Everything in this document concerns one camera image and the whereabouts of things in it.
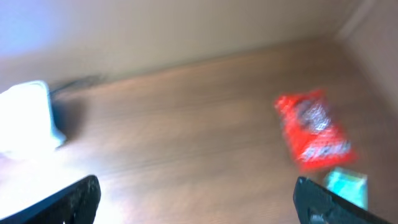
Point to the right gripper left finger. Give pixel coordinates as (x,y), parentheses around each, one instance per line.
(75,204)

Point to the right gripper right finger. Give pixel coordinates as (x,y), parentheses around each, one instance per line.
(315,204)

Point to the teal tissue pack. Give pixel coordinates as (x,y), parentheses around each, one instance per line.
(350,185)

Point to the red snack bag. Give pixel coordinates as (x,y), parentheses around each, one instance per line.
(315,138)

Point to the white barcode scanner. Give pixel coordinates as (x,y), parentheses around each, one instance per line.
(27,124)

